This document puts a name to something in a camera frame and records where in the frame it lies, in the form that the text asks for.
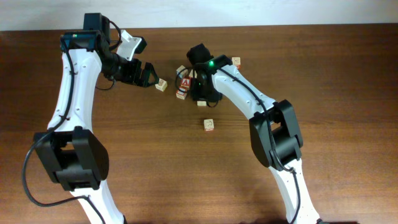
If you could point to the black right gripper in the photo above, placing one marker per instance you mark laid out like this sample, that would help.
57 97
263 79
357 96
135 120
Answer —
201 94

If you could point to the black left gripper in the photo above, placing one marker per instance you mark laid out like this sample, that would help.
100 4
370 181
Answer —
132 78

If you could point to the wooden block blue number two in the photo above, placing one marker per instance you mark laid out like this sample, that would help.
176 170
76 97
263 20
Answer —
208 125

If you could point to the wooden block green letter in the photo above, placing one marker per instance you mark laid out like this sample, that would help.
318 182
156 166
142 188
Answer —
201 103

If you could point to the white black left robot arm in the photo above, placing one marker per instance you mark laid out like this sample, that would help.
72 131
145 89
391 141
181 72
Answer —
69 151

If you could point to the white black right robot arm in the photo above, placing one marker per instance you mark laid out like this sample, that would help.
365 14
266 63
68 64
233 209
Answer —
276 139

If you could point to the wooden block red letter A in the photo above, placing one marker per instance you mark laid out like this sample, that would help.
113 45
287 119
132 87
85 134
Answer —
186 82

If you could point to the wooden block pineapple yellow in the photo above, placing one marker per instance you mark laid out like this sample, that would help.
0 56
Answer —
161 85

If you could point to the wooden block red letter I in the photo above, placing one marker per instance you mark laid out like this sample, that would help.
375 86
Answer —
181 94

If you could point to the wooden block blue number five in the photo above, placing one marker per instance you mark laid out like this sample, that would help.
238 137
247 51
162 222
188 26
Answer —
182 71

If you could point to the wooden block red C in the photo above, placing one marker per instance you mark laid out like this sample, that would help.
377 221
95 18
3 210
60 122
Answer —
236 62

